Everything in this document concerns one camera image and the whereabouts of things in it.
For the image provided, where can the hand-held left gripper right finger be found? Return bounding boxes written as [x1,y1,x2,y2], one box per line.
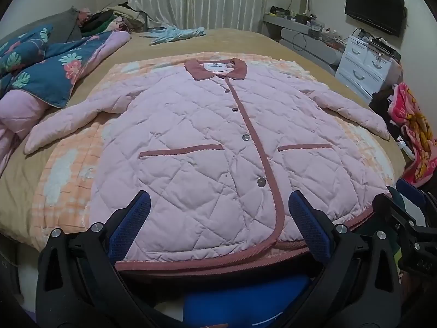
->
[288,191,401,328]

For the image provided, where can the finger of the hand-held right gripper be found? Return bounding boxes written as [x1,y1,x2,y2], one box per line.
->
[372,193,421,247]
[396,178,437,227]

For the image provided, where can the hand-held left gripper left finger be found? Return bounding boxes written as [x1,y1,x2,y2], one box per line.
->
[36,189,152,328]

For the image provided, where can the pink quilted jacket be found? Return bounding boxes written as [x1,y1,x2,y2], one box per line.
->
[24,58,393,274]

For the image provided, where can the black clothes heap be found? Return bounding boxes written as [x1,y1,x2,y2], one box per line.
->
[369,87,410,144]

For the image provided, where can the pile of mixed clothes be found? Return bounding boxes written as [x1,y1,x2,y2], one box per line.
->
[77,2,151,36]

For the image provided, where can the pink cartoon towel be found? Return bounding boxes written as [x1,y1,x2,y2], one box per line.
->
[387,82,437,187]

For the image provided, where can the orange plaid blanket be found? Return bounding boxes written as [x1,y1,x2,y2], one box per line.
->
[32,52,397,257]

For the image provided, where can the blue cloth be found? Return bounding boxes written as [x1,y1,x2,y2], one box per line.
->
[182,275,311,328]

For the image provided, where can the white drawer cabinet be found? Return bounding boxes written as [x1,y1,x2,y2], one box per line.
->
[335,34,400,98]

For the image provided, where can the black set-top box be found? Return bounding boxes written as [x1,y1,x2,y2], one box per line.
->
[370,37,401,58]

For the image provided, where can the grey desk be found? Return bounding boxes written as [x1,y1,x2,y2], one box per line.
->
[262,12,345,76]

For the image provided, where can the blue floral quilt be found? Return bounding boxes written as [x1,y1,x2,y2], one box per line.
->
[0,24,132,175]

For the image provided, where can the light blue garment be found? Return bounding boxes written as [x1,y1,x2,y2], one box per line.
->
[140,25,207,46]

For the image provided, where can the clutter of small desk things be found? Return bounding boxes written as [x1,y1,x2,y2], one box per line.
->
[270,0,344,46]

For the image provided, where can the grey pillow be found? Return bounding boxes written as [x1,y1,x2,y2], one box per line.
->
[0,7,82,42]

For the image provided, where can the white pleated curtain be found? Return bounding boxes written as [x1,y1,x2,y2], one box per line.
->
[128,0,274,31]

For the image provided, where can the black wall television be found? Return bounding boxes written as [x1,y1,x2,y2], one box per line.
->
[344,0,406,37]

